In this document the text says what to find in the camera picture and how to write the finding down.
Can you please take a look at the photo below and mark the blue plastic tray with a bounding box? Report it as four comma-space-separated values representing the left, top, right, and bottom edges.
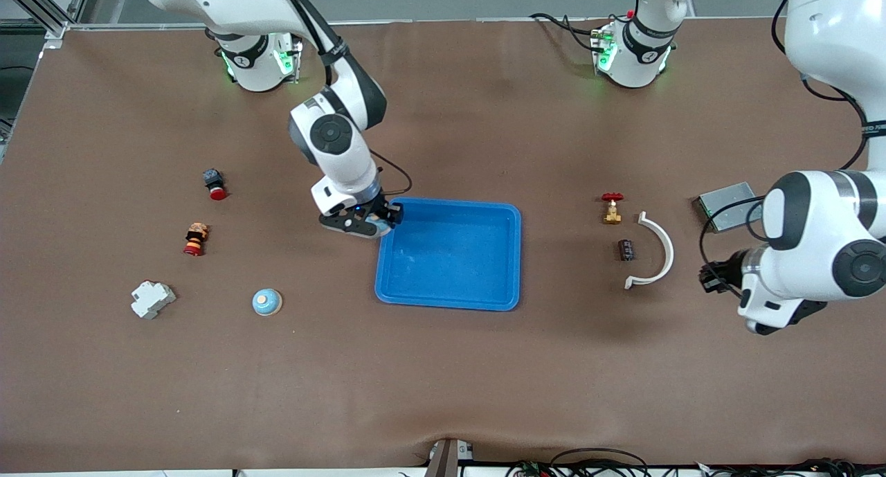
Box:
374, 197, 522, 312

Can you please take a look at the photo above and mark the silver metal electronics box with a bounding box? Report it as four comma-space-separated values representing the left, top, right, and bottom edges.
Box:
693, 181, 763, 234

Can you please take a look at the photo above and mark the red pushbutton dark body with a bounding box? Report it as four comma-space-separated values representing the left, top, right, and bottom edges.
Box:
202, 168, 228, 201

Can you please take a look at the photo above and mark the red orange emergency button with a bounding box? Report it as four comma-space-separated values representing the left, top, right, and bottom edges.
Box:
183, 222, 210, 258

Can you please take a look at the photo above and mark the brown table mat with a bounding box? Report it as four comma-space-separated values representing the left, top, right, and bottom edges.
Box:
0, 19, 886, 472

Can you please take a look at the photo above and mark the white circuit breaker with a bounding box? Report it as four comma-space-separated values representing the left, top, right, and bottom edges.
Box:
131, 280, 177, 320

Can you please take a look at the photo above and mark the white curved plastic bracket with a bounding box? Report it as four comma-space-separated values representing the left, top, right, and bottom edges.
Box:
624, 211, 674, 290

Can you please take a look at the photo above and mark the silver table edge rail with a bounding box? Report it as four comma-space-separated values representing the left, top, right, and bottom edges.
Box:
66, 15, 790, 31

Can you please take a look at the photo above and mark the black cable bundle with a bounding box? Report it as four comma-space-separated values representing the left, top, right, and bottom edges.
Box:
504, 448, 886, 477

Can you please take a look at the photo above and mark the black left arm base cable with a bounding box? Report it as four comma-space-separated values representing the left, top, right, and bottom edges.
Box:
530, 12, 606, 52

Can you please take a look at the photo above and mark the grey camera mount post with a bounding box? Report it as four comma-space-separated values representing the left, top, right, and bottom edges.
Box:
424, 438, 475, 477

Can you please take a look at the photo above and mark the aluminium frame profile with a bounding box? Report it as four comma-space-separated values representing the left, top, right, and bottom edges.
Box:
0, 0, 96, 48

